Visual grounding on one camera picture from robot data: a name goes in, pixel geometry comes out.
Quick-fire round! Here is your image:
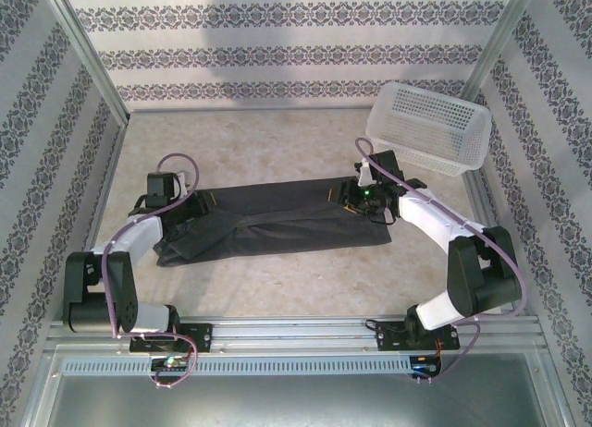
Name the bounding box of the black t-shirt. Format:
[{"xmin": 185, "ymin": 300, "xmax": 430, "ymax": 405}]
[{"xmin": 154, "ymin": 177, "xmax": 394, "ymax": 269}]

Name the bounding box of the white perforated plastic basket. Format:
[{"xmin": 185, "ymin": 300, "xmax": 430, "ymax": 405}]
[{"xmin": 364, "ymin": 81, "xmax": 493, "ymax": 177}]

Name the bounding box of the grey metal sheet panel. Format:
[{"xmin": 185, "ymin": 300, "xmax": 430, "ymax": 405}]
[{"xmin": 43, "ymin": 371, "xmax": 559, "ymax": 427}]

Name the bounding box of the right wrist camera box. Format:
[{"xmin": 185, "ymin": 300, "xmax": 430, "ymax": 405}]
[{"xmin": 354, "ymin": 160, "xmax": 373, "ymax": 188}]

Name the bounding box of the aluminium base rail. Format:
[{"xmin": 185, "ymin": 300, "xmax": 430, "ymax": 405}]
[{"xmin": 43, "ymin": 313, "xmax": 542, "ymax": 354}]

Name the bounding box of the aluminium frame post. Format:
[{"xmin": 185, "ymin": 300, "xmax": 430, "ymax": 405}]
[
  {"xmin": 39, "ymin": 0, "xmax": 131, "ymax": 128},
  {"xmin": 455, "ymin": 0, "xmax": 540, "ymax": 115}
]

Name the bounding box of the grey slotted cable duct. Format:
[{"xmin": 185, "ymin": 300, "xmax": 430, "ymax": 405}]
[{"xmin": 59, "ymin": 356, "xmax": 413, "ymax": 375}]

